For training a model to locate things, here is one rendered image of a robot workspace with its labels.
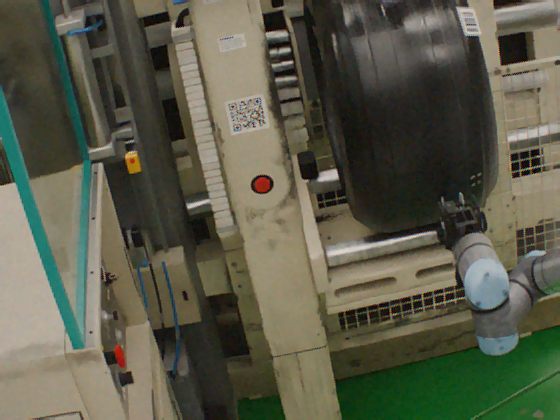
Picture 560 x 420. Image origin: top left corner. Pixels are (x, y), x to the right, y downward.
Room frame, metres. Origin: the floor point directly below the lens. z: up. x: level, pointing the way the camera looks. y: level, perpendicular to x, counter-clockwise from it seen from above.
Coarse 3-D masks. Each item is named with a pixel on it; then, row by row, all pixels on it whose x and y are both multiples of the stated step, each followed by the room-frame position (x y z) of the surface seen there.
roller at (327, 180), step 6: (318, 174) 2.26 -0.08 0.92; (324, 174) 2.25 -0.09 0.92; (330, 174) 2.25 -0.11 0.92; (336, 174) 2.25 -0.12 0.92; (312, 180) 2.25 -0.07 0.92; (318, 180) 2.24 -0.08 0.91; (324, 180) 2.24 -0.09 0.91; (330, 180) 2.24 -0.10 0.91; (336, 180) 2.24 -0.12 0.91; (312, 186) 2.24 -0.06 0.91; (318, 186) 2.24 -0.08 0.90; (324, 186) 2.24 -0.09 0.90; (330, 186) 2.24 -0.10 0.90; (336, 186) 2.24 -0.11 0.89; (312, 192) 2.24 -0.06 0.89
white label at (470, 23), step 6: (462, 12) 1.95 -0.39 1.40; (468, 12) 1.95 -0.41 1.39; (474, 12) 1.96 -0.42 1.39; (462, 18) 1.94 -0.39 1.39; (468, 18) 1.94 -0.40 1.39; (474, 18) 1.95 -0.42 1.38; (462, 24) 1.93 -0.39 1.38; (468, 24) 1.93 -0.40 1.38; (474, 24) 1.93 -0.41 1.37; (468, 30) 1.92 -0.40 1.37; (474, 30) 1.92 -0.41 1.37; (480, 30) 1.93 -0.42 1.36
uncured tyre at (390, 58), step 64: (320, 0) 2.04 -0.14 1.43; (384, 0) 1.98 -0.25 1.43; (448, 0) 1.97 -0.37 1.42; (320, 64) 2.32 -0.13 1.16; (384, 64) 1.88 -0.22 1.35; (448, 64) 1.87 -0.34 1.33; (384, 128) 1.84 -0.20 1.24; (448, 128) 1.83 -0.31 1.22; (384, 192) 1.84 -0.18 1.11; (448, 192) 1.85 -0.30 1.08
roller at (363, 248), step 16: (432, 224) 1.98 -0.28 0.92; (352, 240) 1.98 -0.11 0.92; (368, 240) 1.97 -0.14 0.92; (384, 240) 1.97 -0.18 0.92; (400, 240) 1.96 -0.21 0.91; (416, 240) 1.96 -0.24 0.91; (432, 240) 1.96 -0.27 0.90; (336, 256) 1.96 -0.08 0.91; (352, 256) 1.96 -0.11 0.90; (368, 256) 1.96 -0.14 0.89
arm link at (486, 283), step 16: (464, 256) 1.61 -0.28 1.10; (480, 256) 1.58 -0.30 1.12; (496, 256) 1.59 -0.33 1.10; (464, 272) 1.57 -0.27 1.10; (480, 272) 1.53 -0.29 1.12; (496, 272) 1.52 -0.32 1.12; (480, 288) 1.51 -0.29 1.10; (496, 288) 1.51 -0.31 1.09; (480, 304) 1.51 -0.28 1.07; (496, 304) 1.51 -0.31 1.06
